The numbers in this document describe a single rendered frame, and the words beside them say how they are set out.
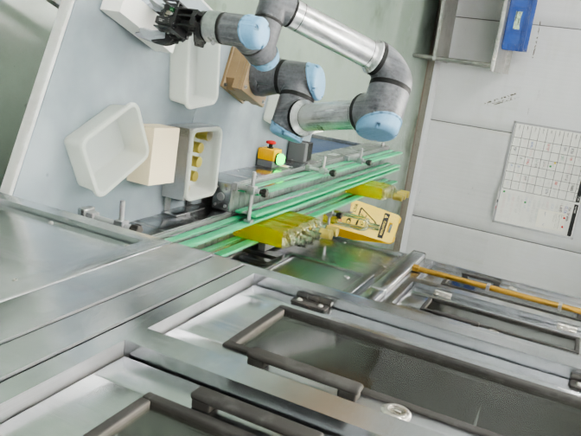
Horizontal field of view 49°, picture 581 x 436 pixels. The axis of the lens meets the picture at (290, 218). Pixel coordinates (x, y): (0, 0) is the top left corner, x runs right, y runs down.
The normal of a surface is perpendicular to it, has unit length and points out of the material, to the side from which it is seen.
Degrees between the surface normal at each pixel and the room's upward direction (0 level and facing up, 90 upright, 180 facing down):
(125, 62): 0
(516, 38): 91
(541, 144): 90
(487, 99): 90
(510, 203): 90
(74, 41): 0
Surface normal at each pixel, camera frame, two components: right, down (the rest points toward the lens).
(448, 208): -0.43, 0.17
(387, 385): 0.14, -0.96
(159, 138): 0.89, 0.22
